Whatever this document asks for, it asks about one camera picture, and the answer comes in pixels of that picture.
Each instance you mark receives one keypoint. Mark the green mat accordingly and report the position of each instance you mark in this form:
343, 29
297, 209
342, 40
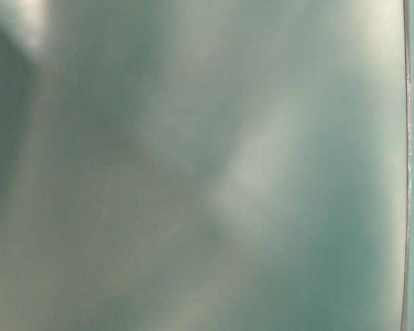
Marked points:
202, 165

